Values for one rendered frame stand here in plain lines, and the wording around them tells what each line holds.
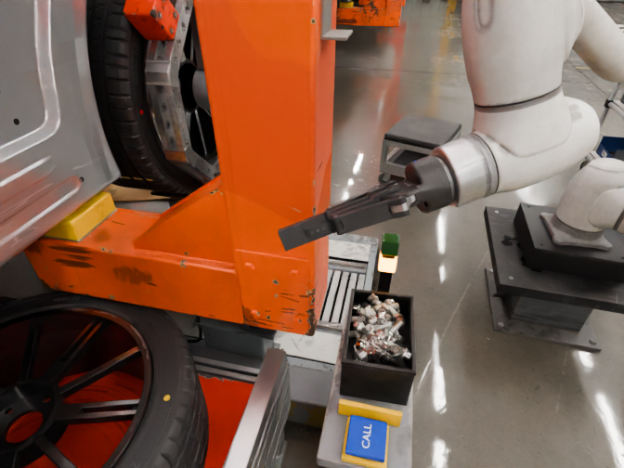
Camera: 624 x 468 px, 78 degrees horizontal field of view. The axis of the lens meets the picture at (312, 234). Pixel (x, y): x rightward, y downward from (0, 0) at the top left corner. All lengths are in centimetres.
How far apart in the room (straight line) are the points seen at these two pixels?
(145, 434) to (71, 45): 74
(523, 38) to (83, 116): 80
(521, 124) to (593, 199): 97
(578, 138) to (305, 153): 36
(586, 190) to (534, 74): 99
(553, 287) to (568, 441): 46
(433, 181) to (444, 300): 124
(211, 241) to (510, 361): 119
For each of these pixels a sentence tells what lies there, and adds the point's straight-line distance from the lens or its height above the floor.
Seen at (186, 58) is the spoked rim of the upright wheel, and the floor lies 93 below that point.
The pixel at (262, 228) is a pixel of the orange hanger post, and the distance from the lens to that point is 68.
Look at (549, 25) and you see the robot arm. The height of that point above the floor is 112.
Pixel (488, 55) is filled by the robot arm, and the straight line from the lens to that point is 53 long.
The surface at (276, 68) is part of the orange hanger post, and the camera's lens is 56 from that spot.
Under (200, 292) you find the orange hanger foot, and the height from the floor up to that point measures 60.
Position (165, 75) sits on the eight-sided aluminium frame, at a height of 95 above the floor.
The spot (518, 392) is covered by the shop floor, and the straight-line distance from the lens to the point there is 155.
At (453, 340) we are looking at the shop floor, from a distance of 160.
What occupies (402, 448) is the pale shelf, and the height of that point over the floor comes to 45.
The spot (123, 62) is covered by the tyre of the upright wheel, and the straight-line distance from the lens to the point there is 104.
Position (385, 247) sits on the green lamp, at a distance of 89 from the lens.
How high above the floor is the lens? 119
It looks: 37 degrees down
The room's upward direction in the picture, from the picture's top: straight up
